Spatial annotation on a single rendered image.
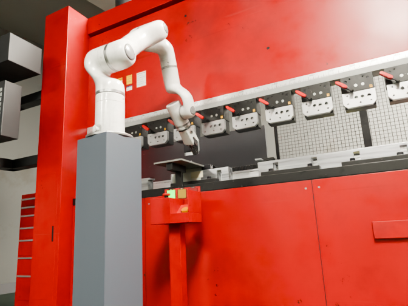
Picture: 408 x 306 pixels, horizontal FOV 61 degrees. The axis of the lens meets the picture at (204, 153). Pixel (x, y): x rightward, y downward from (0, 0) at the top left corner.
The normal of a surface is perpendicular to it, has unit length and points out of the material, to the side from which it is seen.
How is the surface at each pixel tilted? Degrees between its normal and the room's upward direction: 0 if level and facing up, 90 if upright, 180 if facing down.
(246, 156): 90
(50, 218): 90
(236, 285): 90
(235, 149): 90
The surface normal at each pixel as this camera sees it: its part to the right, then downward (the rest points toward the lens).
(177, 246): -0.36, -0.19
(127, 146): 0.81, -0.17
